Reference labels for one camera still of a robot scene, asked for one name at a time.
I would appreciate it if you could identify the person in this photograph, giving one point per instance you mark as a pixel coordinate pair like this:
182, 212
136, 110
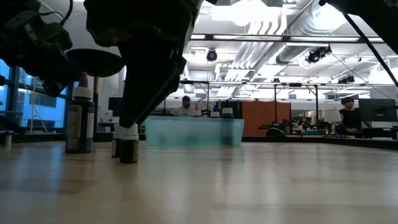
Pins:
351, 115
186, 107

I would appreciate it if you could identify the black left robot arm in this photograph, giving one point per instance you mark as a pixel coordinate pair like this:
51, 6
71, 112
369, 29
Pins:
12, 7

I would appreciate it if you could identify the black computer monitor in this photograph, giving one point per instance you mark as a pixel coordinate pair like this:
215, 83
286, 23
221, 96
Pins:
377, 109

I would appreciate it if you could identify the black ceiling spotlight cluster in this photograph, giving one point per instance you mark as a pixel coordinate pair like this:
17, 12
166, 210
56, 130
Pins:
317, 54
346, 79

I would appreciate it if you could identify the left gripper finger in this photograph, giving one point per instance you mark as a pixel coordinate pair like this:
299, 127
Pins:
59, 81
72, 60

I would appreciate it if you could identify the silver ventilation duct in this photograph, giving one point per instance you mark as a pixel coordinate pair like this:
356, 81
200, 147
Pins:
292, 53

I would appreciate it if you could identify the small white-capped colouring bottle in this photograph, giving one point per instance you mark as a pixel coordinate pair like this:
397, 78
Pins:
115, 146

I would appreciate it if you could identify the large purple-capped colouring bottle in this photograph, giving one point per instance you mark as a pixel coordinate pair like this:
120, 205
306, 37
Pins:
79, 127

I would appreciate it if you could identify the black overhead light bar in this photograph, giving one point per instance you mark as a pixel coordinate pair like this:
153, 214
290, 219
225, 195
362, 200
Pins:
248, 37

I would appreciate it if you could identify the teal translucent plastic bin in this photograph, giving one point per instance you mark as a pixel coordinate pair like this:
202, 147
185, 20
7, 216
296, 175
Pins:
186, 132

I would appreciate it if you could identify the small white shade lamp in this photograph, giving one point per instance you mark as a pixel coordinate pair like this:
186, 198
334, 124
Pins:
332, 115

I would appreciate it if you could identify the small green colouring bottle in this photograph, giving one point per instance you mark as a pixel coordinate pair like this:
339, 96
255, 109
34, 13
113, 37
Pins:
129, 149

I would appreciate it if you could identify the black background box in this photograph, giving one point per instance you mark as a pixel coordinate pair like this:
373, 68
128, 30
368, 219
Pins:
115, 107

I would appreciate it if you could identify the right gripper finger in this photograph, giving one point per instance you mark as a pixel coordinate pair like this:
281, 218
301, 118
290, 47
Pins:
158, 81
130, 77

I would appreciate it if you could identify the black round ceiling fixture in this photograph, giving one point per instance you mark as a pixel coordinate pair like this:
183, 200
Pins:
211, 55

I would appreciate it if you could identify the black background robot rig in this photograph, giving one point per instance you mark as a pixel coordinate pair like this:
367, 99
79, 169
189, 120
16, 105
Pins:
298, 124

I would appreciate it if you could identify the orange partition wall panel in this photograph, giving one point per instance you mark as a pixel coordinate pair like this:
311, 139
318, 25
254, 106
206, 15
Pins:
264, 115

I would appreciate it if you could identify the small grey post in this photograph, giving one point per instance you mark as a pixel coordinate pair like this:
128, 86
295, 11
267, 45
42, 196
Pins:
8, 138

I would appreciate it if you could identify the large glass window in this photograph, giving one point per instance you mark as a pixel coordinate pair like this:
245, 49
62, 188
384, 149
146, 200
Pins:
40, 109

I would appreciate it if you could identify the large blue-capped colouring bottle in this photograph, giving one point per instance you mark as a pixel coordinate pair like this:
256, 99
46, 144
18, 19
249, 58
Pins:
215, 112

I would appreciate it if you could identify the white globe table lamp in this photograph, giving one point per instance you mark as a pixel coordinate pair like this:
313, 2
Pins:
93, 62

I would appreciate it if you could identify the large black-capped colouring bottle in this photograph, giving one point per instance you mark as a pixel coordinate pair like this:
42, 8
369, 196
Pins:
227, 111

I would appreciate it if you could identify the black aluminium table frame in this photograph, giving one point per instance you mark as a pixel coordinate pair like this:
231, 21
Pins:
311, 140

